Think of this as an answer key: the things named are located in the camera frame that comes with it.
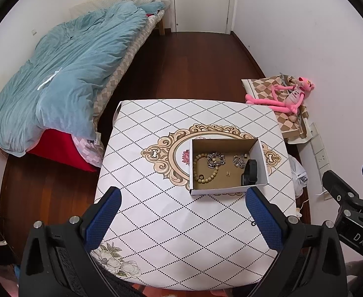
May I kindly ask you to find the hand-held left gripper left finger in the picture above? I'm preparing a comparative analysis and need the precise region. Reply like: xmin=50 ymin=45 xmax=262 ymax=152
xmin=19 ymin=186 xmax=122 ymax=297

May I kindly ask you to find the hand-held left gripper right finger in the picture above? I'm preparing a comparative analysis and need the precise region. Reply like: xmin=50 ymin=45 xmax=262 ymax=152
xmin=245 ymin=187 xmax=347 ymax=297

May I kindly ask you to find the black band bracelet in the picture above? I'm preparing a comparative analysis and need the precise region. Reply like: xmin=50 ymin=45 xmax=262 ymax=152
xmin=241 ymin=159 xmax=258 ymax=186

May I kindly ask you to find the cardboard box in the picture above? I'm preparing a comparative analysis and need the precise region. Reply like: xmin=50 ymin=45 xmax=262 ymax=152
xmin=189 ymin=138 xmax=269 ymax=196

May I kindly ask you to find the silver chain bracelet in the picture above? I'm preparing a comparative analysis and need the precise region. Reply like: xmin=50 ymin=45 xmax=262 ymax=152
xmin=207 ymin=152 xmax=226 ymax=168

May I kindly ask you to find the wooden bead bracelet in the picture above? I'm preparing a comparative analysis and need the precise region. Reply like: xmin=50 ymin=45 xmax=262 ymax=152
xmin=193 ymin=152 xmax=221 ymax=190

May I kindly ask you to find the white power strip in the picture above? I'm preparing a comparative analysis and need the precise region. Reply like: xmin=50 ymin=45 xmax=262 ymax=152
xmin=310 ymin=123 xmax=333 ymax=199

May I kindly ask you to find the white plastic bag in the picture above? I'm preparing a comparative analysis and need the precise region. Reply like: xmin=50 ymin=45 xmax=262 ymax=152
xmin=290 ymin=158 xmax=308 ymax=197

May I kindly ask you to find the white diamond-patterned tablecloth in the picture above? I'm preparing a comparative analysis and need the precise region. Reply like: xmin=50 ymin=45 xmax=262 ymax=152
xmin=90 ymin=99 xmax=300 ymax=291

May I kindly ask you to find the pink checkered pillow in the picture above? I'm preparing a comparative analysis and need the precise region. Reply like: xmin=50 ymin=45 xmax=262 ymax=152
xmin=72 ymin=134 xmax=104 ymax=168

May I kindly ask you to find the red bed sheet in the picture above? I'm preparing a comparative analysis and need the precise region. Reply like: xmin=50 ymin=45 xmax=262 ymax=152
xmin=0 ymin=130 xmax=100 ymax=173

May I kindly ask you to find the beige checkered cushion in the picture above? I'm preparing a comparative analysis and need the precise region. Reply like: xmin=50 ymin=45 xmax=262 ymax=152
xmin=242 ymin=74 xmax=309 ymax=140

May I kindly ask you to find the pink plush toy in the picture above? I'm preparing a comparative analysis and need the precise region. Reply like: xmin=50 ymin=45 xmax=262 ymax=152
xmin=246 ymin=76 xmax=314 ymax=116

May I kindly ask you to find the light blue duvet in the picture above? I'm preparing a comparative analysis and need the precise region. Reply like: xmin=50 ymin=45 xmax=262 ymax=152
xmin=0 ymin=1 xmax=166 ymax=158

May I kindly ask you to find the beige checkered mattress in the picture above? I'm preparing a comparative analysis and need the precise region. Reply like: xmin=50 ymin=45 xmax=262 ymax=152
xmin=93 ymin=9 xmax=166 ymax=124

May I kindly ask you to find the white door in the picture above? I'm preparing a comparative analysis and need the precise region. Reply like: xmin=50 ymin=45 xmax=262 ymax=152
xmin=168 ymin=0 xmax=236 ymax=34

